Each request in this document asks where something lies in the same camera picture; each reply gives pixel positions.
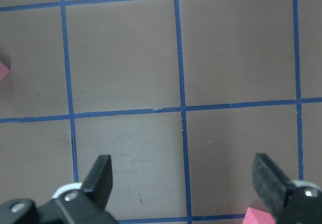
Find pink foam cube far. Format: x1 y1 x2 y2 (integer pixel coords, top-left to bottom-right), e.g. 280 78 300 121
0 61 10 81

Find pink foam cube centre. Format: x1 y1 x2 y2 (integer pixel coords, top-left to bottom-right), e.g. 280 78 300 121
242 207 275 224

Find pink foam cube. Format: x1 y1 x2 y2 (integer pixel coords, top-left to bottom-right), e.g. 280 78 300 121
0 61 10 81
242 207 275 224

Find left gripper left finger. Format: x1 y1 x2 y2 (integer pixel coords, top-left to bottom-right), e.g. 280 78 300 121
51 154 113 224

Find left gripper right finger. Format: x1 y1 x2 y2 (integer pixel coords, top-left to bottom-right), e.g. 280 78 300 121
252 153 322 224

